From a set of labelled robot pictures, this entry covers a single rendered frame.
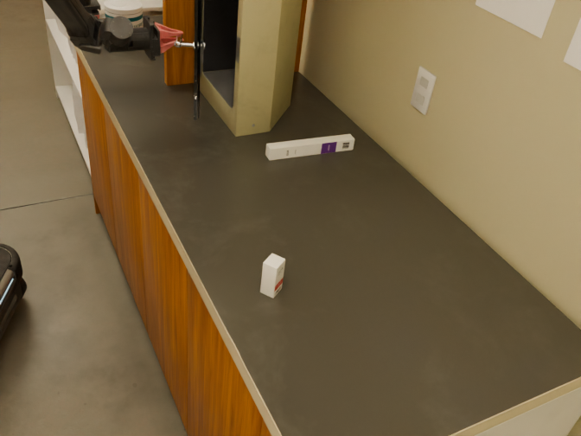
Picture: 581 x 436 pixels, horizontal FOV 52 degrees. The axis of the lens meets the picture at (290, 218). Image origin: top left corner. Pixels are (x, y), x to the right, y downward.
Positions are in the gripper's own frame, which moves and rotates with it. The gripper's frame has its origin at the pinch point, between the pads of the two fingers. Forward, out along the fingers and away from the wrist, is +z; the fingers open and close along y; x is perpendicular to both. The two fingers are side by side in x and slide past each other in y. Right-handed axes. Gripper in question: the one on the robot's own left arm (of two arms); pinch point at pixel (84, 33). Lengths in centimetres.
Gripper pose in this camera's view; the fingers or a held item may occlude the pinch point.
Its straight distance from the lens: 200.6
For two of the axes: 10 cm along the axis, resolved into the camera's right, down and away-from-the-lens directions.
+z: -0.9, 7.9, 6.1
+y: 8.9, -2.1, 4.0
